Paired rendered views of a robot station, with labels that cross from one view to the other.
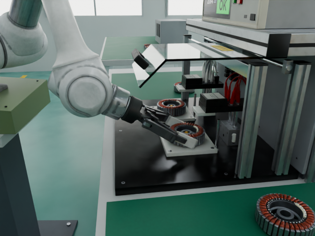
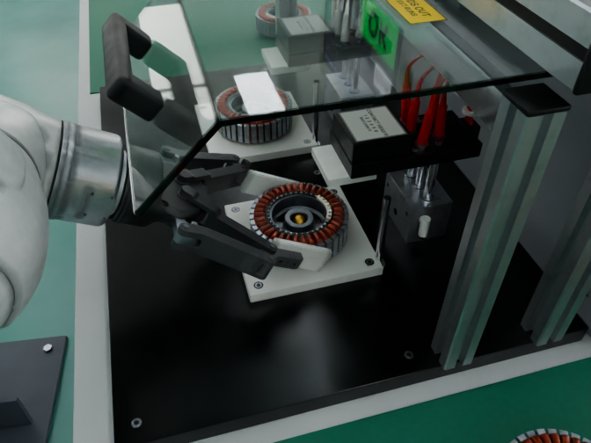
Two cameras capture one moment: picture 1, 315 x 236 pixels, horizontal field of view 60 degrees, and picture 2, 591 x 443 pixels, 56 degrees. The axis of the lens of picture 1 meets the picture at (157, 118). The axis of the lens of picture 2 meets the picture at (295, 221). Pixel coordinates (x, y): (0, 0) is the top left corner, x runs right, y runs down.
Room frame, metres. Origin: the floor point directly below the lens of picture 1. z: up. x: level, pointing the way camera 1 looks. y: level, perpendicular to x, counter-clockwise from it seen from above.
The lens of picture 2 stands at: (0.30, -0.03, 1.23)
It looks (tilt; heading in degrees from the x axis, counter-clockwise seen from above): 43 degrees down; 353
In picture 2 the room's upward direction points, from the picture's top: straight up
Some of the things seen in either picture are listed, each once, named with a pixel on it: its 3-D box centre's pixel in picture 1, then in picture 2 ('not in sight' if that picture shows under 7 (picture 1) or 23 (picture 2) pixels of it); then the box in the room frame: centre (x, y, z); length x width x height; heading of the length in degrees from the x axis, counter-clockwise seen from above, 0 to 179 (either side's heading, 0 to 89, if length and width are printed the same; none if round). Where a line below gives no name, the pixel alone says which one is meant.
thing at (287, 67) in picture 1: (233, 47); not in sight; (0.90, -0.25, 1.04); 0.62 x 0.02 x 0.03; 8
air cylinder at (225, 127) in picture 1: (231, 132); (415, 202); (0.78, -0.23, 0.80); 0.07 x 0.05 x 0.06; 8
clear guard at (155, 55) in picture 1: (198, 61); (330, 52); (0.70, -0.10, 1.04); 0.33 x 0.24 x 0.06; 98
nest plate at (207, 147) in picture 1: (186, 141); (299, 237); (0.76, -0.09, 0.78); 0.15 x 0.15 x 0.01; 8
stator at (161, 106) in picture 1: (171, 107); (253, 112); (1.00, -0.05, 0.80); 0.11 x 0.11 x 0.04
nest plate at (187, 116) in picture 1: (171, 113); (254, 127); (1.00, -0.05, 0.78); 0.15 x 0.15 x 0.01; 8
